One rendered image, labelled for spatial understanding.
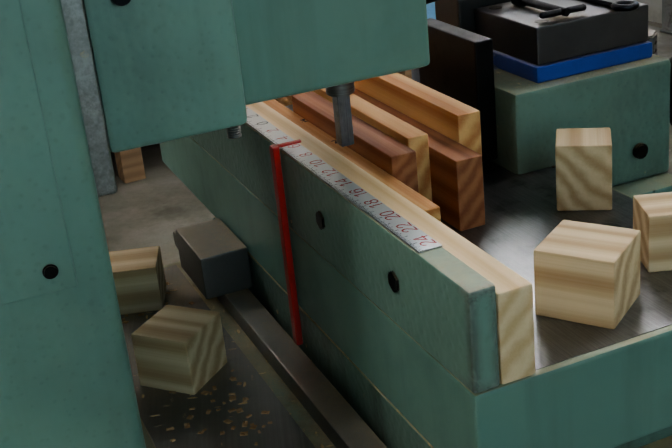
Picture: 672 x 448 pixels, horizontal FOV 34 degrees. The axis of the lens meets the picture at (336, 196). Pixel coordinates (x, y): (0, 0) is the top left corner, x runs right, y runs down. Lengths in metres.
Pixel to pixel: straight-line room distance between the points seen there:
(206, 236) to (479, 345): 0.39
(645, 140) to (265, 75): 0.32
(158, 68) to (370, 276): 0.16
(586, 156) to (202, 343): 0.28
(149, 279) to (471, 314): 0.40
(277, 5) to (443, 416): 0.25
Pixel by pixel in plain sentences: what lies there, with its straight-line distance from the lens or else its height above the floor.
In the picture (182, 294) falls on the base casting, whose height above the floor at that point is 0.80.
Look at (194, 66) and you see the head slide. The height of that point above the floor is 1.04.
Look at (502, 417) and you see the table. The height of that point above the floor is 0.88.
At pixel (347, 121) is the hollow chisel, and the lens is 0.71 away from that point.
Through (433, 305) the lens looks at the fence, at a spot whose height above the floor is 0.93.
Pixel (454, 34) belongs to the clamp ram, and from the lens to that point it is 0.80.
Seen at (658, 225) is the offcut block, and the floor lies 0.93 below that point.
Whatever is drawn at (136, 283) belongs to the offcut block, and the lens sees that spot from 0.86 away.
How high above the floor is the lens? 1.19
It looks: 22 degrees down
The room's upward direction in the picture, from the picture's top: 6 degrees counter-clockwise
